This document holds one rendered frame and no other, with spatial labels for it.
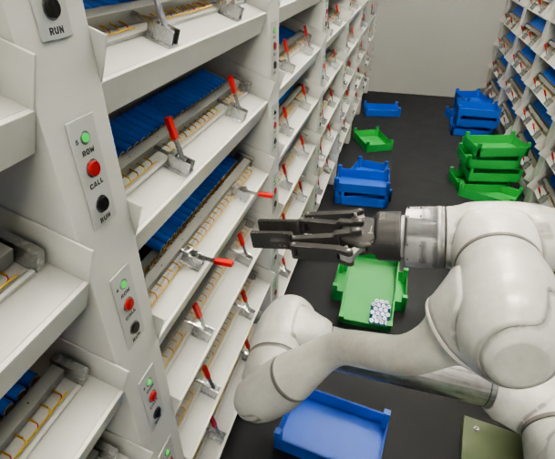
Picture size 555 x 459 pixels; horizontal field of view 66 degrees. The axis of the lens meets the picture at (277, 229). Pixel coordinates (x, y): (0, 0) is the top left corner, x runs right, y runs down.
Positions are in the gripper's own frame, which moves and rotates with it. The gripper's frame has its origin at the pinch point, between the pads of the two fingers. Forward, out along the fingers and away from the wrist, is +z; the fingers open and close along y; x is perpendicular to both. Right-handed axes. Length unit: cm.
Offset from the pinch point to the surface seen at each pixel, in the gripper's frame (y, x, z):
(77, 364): 28.0, 3.3, 19.3
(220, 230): -12.8, 7.8, 17.4
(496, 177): -200, 84, -63
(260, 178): -38.7, 7.9, 17.4
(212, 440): 0, 64, 28
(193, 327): -0.9, 24.8, 22.9
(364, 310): -74, 82, -1
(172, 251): 1.4, 3.5, 19.8
